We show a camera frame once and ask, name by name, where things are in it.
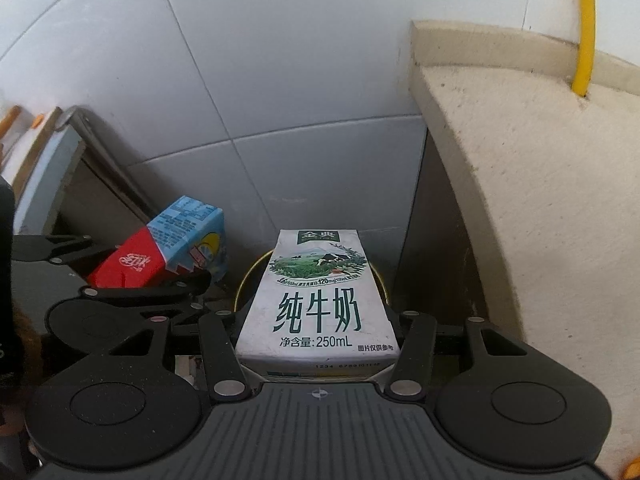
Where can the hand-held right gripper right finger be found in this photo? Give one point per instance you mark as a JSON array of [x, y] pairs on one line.
[[415, 345]]

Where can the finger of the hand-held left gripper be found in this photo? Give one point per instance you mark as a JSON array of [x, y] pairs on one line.
[[150, 292], [50, 249]]

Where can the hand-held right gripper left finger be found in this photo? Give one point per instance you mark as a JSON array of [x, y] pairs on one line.
[[215, 342]]

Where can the black bin gold rim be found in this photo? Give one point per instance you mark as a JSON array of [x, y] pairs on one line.
[[251, 289]]

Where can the red blue drink carton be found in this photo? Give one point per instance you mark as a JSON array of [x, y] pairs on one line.
[[170, 230]]

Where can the white milk carton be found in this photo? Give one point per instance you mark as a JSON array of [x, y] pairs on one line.
[[320, 285]]

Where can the grey cabinet door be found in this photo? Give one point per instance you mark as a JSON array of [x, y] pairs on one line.
[[45, 180]]

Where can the white wooden-edged board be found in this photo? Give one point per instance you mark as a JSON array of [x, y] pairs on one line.
[[20, 155]]

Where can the yellow pipe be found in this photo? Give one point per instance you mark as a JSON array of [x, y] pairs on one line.
[[585, 35]]

